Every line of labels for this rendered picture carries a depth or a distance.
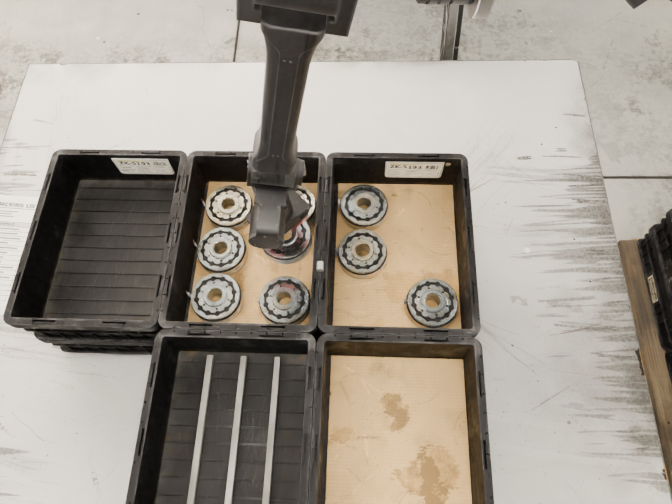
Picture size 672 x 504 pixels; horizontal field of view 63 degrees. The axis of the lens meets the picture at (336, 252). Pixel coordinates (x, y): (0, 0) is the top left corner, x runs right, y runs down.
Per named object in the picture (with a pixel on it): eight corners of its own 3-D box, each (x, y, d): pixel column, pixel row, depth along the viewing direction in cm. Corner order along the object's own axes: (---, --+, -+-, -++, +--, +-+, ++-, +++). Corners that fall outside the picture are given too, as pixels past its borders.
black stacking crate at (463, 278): (329, 182, 127) (327, 154, 117) (457, 184, 126) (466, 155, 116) (321, 348, 111) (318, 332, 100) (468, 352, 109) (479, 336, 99)
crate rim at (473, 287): (326, 158, 119) (326, 151, 116) (465, 159, 117) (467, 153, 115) (317, 336, 102) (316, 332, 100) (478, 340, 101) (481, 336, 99)
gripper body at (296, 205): (310, 210, 101) (307, 190, 94) (268, 244, 98) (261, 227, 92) (288, 187, 103) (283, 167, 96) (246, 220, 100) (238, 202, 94)
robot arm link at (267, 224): (305, 154, 84) (249, 148, 83) (301, 221, 80) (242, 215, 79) (297, 191, 95) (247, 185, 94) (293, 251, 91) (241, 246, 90)
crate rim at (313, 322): (191, 156, 120) (188, 150, 118) (326, 158, 119) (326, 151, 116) (160, 332, 103) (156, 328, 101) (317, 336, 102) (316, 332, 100)
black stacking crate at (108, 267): (79, 178, 130) (55, 151, 120) (201, 180, 129) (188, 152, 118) (35, 340, 114) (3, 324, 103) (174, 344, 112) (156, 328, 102)
